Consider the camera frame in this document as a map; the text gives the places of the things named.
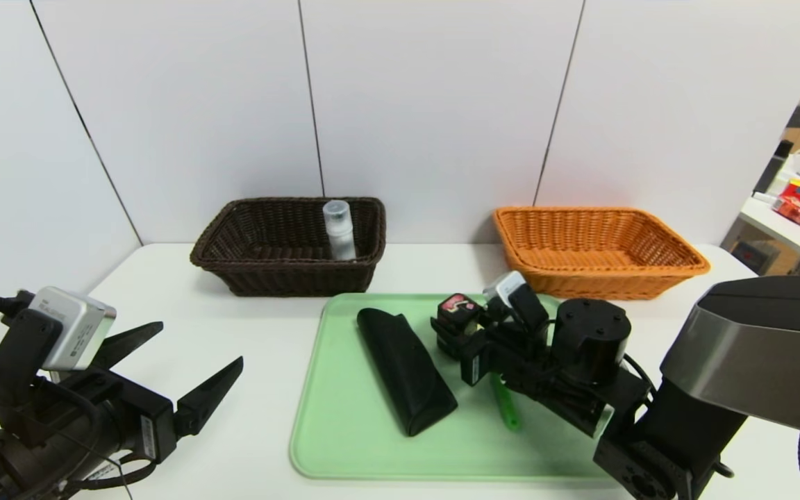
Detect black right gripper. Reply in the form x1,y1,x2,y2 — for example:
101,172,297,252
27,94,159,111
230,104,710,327
430,316,527,387

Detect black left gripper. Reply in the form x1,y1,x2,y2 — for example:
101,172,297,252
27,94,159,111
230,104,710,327
26,321,244,488

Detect small black carton pink top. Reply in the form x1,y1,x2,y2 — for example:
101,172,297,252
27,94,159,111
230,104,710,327
437,293,484,358

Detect yellow spoon with green handle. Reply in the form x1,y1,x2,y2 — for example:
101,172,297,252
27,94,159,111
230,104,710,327
489,374,521,431

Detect white bottle with clear cap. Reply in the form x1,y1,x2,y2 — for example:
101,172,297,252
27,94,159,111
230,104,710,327
322,199,357,262

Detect dark brown wicker basket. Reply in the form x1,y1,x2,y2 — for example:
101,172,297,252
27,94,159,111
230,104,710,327
190,197,387,298

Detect orange wicker basket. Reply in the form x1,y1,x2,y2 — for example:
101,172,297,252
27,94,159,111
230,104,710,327
492,206,711,301

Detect black glasses case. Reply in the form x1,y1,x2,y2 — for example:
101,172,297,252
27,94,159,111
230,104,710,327
356,308,458,438

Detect light green plastic tray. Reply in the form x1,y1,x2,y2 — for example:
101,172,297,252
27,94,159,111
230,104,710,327
289,292,647,481

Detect white side table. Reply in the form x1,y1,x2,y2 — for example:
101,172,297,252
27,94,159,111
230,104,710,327
739,156,800,273

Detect black upright panel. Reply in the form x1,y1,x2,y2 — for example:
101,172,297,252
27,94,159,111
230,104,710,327
753,140,793,195

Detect red snack package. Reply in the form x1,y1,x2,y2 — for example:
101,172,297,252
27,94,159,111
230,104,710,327
772,198,800,228

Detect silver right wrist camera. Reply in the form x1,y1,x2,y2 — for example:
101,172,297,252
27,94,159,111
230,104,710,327
483,271,527,310

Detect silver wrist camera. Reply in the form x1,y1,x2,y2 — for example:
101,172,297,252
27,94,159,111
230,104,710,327
28,286,117,371
483,271,527,310

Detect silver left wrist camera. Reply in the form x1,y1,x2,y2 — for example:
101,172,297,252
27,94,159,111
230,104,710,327
28,286,117,371

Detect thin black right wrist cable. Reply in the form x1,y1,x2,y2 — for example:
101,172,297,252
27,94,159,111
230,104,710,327
619,351,656,407

